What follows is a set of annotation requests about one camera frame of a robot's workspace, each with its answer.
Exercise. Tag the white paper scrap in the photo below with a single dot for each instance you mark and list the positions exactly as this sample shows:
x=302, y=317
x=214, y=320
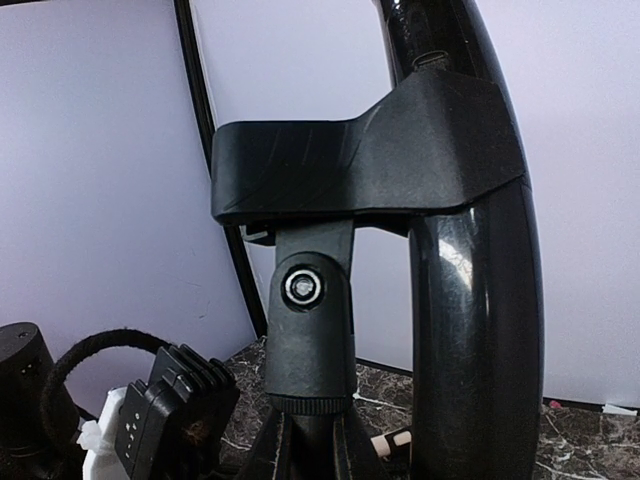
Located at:
x=618, y=410

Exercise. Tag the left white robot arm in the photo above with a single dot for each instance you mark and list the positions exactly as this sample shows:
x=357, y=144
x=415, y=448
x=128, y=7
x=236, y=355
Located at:
x=27, y=452

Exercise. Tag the black microphone stand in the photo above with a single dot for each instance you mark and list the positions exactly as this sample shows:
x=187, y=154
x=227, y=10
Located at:
x=438, y=161

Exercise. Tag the cream white toy microphone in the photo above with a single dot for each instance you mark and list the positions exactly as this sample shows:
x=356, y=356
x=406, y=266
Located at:
x=392, y=444

